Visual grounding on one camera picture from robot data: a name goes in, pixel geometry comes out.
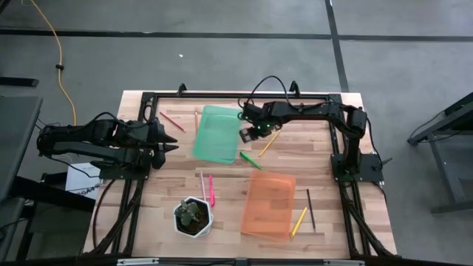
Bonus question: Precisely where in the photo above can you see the black desk leg beam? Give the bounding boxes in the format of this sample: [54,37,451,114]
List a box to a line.
[10,176,96,214]

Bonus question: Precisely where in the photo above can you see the green pen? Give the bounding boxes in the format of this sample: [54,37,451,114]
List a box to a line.
[239,151,265,171]

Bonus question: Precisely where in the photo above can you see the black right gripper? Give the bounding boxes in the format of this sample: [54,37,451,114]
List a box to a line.
[239,102,284,144]

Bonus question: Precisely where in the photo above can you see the silver metal bracket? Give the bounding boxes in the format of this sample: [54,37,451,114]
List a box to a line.
[116,258,160,266]
[323,259,367,266]

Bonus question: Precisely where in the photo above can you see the magenta pen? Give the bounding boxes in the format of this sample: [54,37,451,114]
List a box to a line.
[208,174,216,208]

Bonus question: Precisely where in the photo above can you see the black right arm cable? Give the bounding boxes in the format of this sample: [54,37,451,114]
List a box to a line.
[238,75,296,112]

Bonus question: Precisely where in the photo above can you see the dark grey desk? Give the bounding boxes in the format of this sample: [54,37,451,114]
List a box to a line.
[0,95,44,202]

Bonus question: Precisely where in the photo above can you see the black aluminium table frame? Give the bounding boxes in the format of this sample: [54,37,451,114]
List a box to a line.
[83,83,398,259]

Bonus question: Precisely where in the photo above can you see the green translucent plastic bin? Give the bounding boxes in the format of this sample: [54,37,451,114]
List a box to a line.
[191,105,243,166]

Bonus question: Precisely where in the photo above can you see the red pencil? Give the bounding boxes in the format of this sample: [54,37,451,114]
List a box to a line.
[159,112,186,133]

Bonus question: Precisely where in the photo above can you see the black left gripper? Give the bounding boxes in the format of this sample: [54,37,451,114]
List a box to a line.
[146,117,180,170]

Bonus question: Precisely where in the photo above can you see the black pen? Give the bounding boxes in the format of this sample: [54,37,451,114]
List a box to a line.
[306,188,316,231]

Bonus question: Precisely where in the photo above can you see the yellow pencil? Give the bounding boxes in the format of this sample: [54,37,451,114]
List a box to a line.
[259,129,282,157]

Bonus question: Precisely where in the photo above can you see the orange translucent plastic bin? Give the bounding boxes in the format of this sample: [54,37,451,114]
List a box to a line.
[239,169,296,242]

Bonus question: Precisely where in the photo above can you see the black flat bar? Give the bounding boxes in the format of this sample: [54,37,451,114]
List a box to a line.
[0,76,40,88]

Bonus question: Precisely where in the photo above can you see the yellow extension cable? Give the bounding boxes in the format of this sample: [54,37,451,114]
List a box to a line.
[29,0,78,126]

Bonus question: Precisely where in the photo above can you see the yellow pen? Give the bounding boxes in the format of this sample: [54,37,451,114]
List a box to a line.
[290,206,308,239]

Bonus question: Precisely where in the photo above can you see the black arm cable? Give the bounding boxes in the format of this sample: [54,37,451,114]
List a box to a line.
[83,111,149,130]
[238,75,296,112]

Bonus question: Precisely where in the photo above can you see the green succulent plant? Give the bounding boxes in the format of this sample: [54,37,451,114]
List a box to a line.
[174,199,203,227]

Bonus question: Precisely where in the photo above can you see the white hexagonal plant pot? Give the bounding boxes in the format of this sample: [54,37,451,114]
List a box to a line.
[172,195,214,239]

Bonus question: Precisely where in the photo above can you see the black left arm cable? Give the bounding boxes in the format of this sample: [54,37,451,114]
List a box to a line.
[83,111,149,130]

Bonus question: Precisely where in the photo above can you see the black side table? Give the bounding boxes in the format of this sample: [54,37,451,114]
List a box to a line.
[407,91,473,215]

